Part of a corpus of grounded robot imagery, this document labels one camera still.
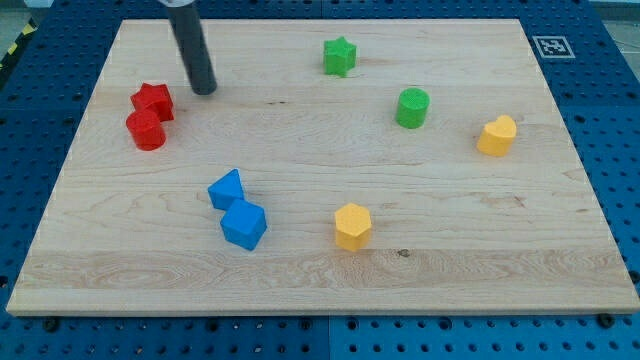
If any blue cube block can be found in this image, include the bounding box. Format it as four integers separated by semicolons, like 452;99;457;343
220;199;267;251

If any blue triangle block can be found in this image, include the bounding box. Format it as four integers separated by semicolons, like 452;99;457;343
207;169;244;210

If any white fiducial marker tag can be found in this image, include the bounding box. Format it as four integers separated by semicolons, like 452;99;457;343
532;35;575;59

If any red star block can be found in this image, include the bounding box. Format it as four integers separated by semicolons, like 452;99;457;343
130;83;174;122

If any yellow black hazard tape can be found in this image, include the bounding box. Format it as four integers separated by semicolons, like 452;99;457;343
1;18;38;72

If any green cylinder block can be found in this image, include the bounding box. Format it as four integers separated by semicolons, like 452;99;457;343
395;87;430;129

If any light wooden board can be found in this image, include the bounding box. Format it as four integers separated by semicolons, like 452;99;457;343
7;19;639;317

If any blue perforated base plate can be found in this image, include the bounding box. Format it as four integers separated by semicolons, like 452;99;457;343
1;1;639;359

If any yellow heart block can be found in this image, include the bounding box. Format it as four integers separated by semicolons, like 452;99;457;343
476;115;517;157

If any yellow hexagon block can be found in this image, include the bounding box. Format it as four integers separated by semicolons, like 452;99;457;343
334;203;372;252

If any green star block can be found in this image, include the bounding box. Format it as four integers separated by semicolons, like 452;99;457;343
323;36;357;77

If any red cylinder block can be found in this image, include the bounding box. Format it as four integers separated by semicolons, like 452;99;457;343
125;109;166;151

